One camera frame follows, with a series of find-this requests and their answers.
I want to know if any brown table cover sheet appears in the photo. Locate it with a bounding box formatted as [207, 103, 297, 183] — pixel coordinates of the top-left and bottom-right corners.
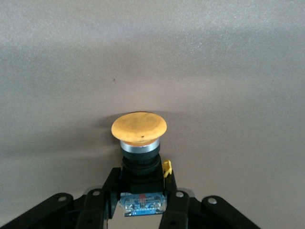
[0, 0, 305, 229]

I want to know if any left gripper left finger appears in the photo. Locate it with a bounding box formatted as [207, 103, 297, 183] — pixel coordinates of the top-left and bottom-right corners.
[0, 167, 122, 229]

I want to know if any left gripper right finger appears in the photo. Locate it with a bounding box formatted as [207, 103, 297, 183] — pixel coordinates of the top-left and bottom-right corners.
[158, 170, 263, 229]

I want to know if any orange capped push button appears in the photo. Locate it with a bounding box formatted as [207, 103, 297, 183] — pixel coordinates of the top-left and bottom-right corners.
[111, 111, 173, 218]

